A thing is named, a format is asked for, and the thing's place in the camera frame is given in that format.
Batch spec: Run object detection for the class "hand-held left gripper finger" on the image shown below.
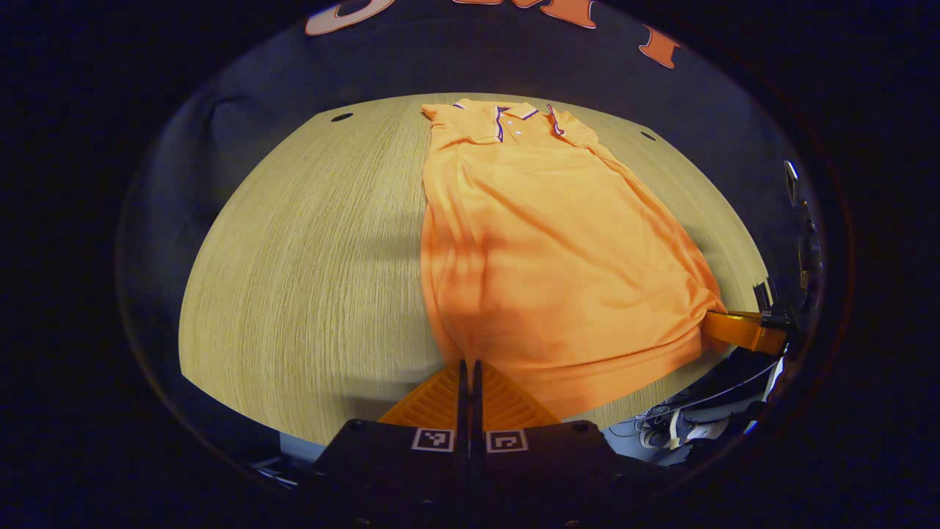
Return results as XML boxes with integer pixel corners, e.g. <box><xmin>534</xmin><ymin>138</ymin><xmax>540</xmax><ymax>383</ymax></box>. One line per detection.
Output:
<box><xmin>473</xmin><ymin>359</ymin><xmax>663</xmax><ymax>528</ymax></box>
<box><xmin>307</xmin><ymin>359</ymin><xmax>471</xmax><ymax>528</ymax></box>

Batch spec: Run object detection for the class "orange polo T-shirt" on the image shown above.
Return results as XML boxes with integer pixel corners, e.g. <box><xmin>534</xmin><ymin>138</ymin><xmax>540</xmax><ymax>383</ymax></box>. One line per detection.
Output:
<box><xmin>419</xmin><ymin>98</ymin><xmax>729</xmax><ymax>421</ymax></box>

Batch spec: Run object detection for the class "tangle of cables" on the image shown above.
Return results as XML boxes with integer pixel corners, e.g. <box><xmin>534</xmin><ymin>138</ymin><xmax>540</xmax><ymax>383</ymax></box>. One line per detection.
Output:
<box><xmin>608</xmin><ymin>357</ymin><xmax>785</xmax><ymax>468</ymax></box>

